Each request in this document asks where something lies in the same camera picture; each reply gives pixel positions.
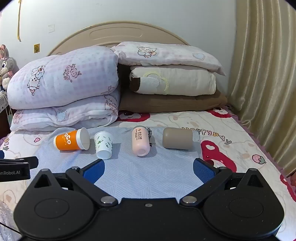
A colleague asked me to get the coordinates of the brown pillow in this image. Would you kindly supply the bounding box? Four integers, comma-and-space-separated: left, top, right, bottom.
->
118, 89, 228, 113

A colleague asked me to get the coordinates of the white cup with green print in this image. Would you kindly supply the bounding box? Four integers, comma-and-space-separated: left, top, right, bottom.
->
94, 131, 113, 160

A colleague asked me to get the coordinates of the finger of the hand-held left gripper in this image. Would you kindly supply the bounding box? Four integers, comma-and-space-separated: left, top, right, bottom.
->
0, 156, 39, 169

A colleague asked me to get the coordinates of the folded pink checked quilt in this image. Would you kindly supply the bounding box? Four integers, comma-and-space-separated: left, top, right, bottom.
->
6, 45, 121, 132

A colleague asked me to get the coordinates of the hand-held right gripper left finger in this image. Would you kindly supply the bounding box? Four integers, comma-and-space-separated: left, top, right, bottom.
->
30, 159, 119, 208

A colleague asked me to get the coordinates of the yellow hanging ribbon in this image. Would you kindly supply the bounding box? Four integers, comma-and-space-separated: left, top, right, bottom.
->
17, 0, 24, 42

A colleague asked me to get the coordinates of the white pillow with bear print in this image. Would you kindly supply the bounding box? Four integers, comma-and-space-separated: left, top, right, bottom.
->
111, 41, 226, 76

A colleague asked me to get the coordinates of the beige headboard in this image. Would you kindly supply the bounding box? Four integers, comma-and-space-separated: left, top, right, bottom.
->
47, 21, 190, 56

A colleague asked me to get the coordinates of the pink bottle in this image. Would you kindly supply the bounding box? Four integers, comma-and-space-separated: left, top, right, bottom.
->
132, 126, 150, 157

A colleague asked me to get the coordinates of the light blue mat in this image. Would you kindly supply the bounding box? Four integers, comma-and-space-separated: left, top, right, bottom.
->
28, 126, 202, 202

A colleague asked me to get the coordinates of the cream pillow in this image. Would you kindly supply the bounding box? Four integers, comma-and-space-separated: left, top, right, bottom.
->
129, 65, 217, 96

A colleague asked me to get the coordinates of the grey fuzzy cloth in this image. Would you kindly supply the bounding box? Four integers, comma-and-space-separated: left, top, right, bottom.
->
0, 200, 19, 241

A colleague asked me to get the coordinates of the taupe cup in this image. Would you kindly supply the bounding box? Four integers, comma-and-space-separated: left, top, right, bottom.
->
162, 127, 194, 150

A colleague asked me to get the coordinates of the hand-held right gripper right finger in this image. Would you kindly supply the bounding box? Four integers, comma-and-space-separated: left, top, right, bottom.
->
180, 158, 266, 207

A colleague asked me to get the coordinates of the black cable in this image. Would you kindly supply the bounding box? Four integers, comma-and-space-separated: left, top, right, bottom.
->
0, 222, 20, 234

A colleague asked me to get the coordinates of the orange paper cup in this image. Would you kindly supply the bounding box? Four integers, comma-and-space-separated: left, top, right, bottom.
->
53, 127, 90, 151

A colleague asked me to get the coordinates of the grey plush rabbit toy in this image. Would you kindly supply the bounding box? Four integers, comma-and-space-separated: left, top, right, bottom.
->
0, 44, 17, 91

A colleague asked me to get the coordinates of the beige curtain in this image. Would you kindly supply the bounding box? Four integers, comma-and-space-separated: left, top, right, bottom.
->
227, 0, 296, 175

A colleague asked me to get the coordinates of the printed bed sheet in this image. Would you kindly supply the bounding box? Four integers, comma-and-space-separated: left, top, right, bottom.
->
0, 105, 296, 232

